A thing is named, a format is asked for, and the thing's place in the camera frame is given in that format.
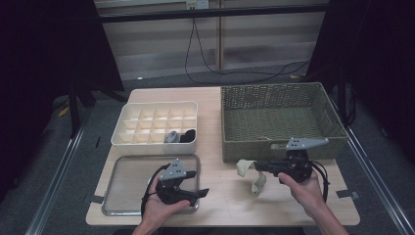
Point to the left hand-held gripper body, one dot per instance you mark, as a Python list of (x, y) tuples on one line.
[(169, 194)]

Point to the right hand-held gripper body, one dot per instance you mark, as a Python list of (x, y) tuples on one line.
[(298, 168)]

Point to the black stand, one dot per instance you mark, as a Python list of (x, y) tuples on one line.
[(74, 111)]

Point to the grey tape piece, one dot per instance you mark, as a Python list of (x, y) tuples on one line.
[(347, 194), (96, 198)]

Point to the green woven basket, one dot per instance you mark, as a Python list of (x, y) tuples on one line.
[(277, 120)]

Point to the black sock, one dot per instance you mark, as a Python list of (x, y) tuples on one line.
[(188, 136)]

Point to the clear box lid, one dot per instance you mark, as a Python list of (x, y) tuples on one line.
[(130, 182)]

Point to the person's left hand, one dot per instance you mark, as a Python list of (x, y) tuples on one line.
[(160, 213)]

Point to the black floor tape strip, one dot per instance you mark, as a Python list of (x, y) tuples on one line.
[(98, 141)]

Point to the person's right hand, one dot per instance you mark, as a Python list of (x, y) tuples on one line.
[(306, 196)]

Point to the cream divided storage box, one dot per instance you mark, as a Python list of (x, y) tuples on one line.
[(156, 147)]

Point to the metal floor rail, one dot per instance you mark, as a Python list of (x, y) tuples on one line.
[(375, 182), (55, 186)]

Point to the grey sock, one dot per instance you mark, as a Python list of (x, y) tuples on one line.
[(171, 137)]

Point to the black curtain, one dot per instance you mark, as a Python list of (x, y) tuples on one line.
[(39, 65), (378, 49)]

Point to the white wall outlet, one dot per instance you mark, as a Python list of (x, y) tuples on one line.
[(197, 4)]

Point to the yellow floor scrap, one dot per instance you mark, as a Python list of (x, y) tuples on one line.
[(294, 76), (63, 111)]

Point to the black horizontal bar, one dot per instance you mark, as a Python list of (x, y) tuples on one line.
[(212, 13)]

